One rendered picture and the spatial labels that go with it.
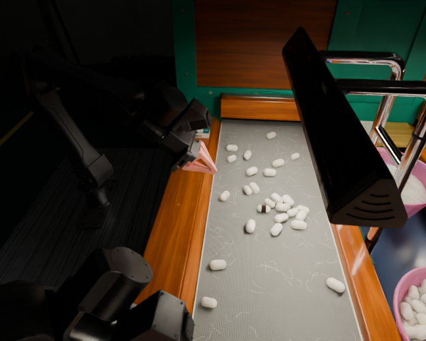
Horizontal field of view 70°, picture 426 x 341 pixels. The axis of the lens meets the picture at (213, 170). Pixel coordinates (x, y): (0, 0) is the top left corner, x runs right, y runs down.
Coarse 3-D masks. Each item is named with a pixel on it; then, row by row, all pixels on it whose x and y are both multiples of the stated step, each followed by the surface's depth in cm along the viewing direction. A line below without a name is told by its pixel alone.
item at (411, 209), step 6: (378, 150) 96; (384, 150) 96; (384, 156) 96; (390, 162) 96; (420, 162) 90; (414, 168) 92; (420, 168) 90; (414, 174) 91; (420, 174) 90; (420, 180) 90; (408, 204) 76; (414, 204) 76; (420, 204) 76; (408, 210) 78; (414, 210) 79; (408, 216) 82
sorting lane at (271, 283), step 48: (240, 144) 103; (288, 144) 103; (240, 192) 84; (288, 192) 84; (240, 240) 70; (288, 240) 70; (240, 288) 61; (288, 288) 61; (240, 336) 53; (288, 336) 53; (336, 336) 53
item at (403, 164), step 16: (384, 64) 59; (400, 64) 58; (336, 80) 47; (352, 80) 47; (368, 80) 46; (384, 80) 46; (400, 80) 47; (384, 96) 63; (416, 96) 47; (384, 112) 64; (416, 128) 51; (384, 144) 62; (416, 144) 51; (400, 160) 55; (416, 160) 52; (400, 176) 56; (400, 192) 57; (368, 240) 66
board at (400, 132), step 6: (390, 126) 105; (396, 126) 105; (402, 126) 105; (408, 126) 105; (390, 132) 102; (396, 132) 102; (402, 132) 102; (408, 132) 102; (396, 138) 99; (402, 138) 99; (408, 138) 99; (378, 144) 97; (396, 144) 96; (402, 144) 96
